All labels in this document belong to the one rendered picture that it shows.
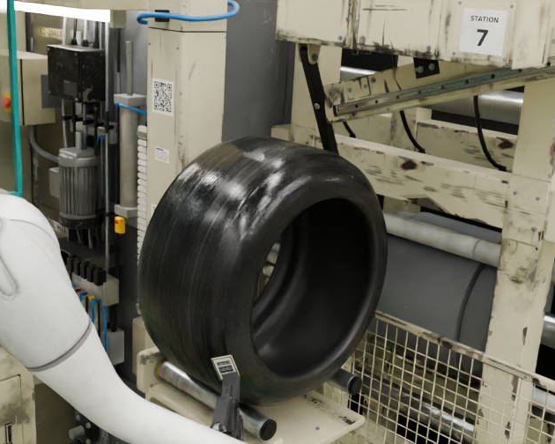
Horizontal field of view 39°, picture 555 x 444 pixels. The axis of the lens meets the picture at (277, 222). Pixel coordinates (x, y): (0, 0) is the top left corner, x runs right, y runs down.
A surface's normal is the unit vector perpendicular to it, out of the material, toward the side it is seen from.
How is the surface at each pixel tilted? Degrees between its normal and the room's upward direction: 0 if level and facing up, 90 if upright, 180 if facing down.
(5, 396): 90
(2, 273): 76
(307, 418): 0
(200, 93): 90
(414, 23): 90
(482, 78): 90
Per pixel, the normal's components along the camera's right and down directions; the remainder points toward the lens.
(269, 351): -0.15, -0.86
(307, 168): 0.45, -0.52
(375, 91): -0.70, 0.18
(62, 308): 0.83, -0.11
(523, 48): 0.71, 0.25
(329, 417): 0.06, -0.95
